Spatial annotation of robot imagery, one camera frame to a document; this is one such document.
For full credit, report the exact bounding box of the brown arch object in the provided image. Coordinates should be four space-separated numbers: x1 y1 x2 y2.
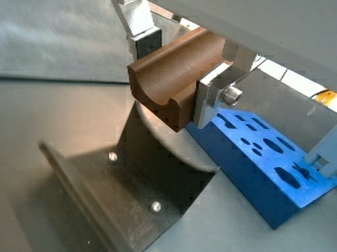
127 28 224 132

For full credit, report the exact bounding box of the blue foam shape board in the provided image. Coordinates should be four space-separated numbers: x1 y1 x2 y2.
186 108 337 228

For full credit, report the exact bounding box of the dark grey curved fixture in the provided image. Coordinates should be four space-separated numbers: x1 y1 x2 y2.
40 104 215 252

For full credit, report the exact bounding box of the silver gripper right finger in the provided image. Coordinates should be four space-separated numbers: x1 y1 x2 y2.
192 39 256 129

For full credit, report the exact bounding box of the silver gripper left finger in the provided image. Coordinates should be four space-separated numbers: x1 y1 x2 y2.
111 0 161 59

